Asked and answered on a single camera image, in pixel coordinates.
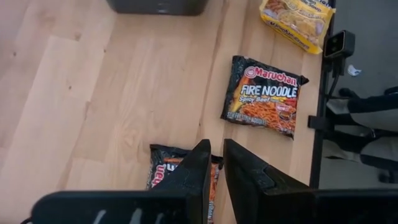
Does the black fire noodle pack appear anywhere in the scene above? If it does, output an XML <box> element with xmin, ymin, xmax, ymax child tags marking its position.
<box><xmin>220</xmin><ymin>55</ymin><xmax>310</xmax><ymax>140</ymax></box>
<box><xmin>146</xmin><ymin>143</ymin><xmax>224</xmax><ymax>224</ymax></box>

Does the white paper scrap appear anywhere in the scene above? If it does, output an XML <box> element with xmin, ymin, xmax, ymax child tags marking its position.
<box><xmin>347</xmin><ymin>64</ymin><xmax>362</xmax><ymax>77</ymax></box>

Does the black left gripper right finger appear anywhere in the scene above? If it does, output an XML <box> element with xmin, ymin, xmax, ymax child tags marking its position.
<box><xmin>223</xmin><ymin>139</ymin><xmax>398</xmax><ymax>224</ymax></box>

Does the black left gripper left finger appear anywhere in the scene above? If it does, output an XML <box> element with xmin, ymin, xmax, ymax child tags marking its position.
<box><xmin>30</xmin><ymin>139</ymin><xmax>212</xmax><ymax>224</ymax></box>

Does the black table-level camera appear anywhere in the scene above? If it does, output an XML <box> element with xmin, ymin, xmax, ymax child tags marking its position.
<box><xmin>323</xmin><ymin>30</ymin><xmax>356</xmax><ymax>77</ymax></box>

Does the dark grey plastic bin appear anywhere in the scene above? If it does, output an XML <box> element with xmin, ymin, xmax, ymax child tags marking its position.
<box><xmin>106</xmin><ymin>0</ymin><xmax>210</xmax><ymax>16</ymax></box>

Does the yellow creamy chicken ramen pack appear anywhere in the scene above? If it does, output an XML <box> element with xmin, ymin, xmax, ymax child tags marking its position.
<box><xmin>259</xmin><ymin>0</ymin><xmax>336</xmax><ymax>55</ymax></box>

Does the black aluminium table frame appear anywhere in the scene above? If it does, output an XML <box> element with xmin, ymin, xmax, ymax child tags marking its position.
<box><xmin>307</xmin><ymin>12</ymin><xmax>335</xmax><ymax>190</ymax></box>

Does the grey black chair base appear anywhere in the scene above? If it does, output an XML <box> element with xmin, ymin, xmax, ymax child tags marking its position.
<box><xmin>323</xmin><ymin>86</ymin><xmax>398</xmax><ymax>185</ymax></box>

